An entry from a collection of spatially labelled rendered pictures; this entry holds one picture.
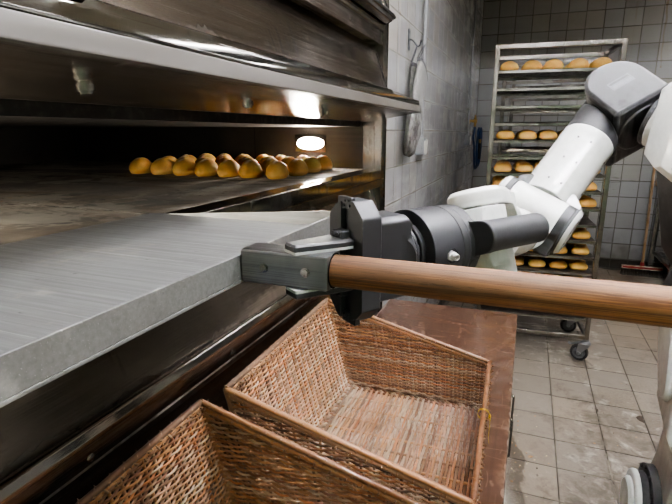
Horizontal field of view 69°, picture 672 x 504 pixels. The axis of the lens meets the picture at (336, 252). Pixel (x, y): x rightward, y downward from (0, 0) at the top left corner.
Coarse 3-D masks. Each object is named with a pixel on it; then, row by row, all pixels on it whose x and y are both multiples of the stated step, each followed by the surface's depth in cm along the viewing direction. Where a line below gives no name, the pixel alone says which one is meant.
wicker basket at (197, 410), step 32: (192, 416) 84; (224, 416) 86; (160, 448) 77; (192, 448) 84; (256, 448) 86; (288, 448) 83; (128, 480) 71; (160, 480) 76; (192, 480) 83; (224, 480) 90; (256, 480) 87; (288, 480) 85; (320, 480) 83; (352, 480) 80
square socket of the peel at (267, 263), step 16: (256, 256) 46; (272, 256) 45; (288, 256) 44; (304, 256) 44; (320, 256) 43; (256, 272) 46; (272, 272) 45; (288, 272) 45; (304, 272) 44; (320, 272) 44; (304, 288) 45; (320, 288) 44
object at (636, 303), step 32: (352, 256) 44; (352, 288) 44; (384, 288) 42; (416, 288) 41; (448, 288) 40; (480, 288) 39; (512, 288) 38; (544, 288) 37; (576, 288) 37; (608, 288) 36; (640, 288) 35; (640, 320) 35
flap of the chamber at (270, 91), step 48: (0, 48) 40; (48, 48) 42; (96, 48) 46; (144, 48) 52; (0, 96) 56; (48, 96) 60; (96, 96) 64; (144, 96) 69; (192, 96) 75; (240, 96) 82; (288, 96) 91; (336, 96) 103
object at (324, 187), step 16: (336, 176) 159; (352, 176) 161; (368, 176) 178; (272, 192) 117; (288, 192) 119; (304, 192) 127; (320, 192) 137; (336, 192) 149; (192, 208) 92; (208, 208) 92; (224, 208) 94; (240, 208) 99; (256, 208) 105; (272, 208) 112
